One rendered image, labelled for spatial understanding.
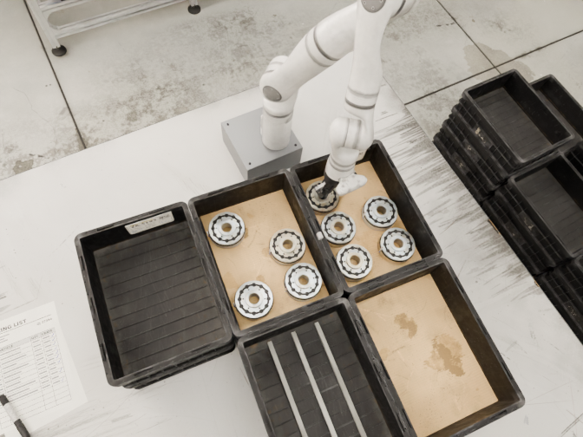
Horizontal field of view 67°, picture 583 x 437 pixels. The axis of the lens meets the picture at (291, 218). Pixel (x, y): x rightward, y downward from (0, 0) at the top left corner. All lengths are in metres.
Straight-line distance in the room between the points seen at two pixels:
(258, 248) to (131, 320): 0.39
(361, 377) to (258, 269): 0.40
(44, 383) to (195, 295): 0.48
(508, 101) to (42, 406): 2.11
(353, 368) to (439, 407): 0.24
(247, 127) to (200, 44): 1.44
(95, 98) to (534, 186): 2.27
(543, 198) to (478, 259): 0.73
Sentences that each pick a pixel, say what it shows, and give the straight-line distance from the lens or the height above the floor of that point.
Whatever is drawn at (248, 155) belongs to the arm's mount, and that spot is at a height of 0.81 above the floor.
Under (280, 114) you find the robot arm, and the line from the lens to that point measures 1.28.
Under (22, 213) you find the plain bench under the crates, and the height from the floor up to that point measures 0.70.
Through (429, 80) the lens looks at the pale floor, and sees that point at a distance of 2.89.
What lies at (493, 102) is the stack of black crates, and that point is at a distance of 2.23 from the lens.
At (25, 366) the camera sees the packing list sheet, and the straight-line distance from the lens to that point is 1.47.
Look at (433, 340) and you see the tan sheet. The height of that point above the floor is 0.83.
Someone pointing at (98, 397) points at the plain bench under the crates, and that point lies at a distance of 1.39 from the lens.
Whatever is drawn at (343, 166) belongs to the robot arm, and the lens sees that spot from 1.12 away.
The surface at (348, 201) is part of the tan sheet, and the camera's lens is 1.35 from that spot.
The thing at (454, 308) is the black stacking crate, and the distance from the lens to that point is 1.31.
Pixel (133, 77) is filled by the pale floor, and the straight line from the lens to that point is 2.76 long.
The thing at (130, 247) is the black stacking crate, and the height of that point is 0.83.
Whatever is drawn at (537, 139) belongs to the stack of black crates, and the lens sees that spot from 2.22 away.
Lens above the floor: 2.02
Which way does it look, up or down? 66 degrees down
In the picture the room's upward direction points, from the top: 11 degrees clockwise
